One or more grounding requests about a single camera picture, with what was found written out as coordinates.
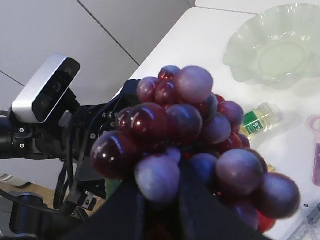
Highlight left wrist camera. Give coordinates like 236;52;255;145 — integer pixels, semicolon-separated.
11;53;81;124

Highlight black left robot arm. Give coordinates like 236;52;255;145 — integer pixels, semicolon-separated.
0;79;140;198

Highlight clear plastic ruler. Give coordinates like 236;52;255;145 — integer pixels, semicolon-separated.
287;202;320;240

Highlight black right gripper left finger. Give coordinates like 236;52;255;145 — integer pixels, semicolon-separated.
62;174;151;240

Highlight pink scissors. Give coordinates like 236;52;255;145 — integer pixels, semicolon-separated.
306;115;320;187

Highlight green wavy glass plate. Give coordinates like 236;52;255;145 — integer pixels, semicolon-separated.
223;3;320;87

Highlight purple plastic grape bunch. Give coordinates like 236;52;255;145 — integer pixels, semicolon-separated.
90;65;301;232

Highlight gold glitter pen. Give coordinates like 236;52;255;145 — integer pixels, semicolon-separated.
267;164;276;173

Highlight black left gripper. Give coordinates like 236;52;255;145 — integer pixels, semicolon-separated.
65;79;140;199

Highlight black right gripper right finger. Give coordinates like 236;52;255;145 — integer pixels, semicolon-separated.
178;160;268;240

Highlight yellow tea bottle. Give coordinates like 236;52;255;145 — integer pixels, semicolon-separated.
239;102;282;140

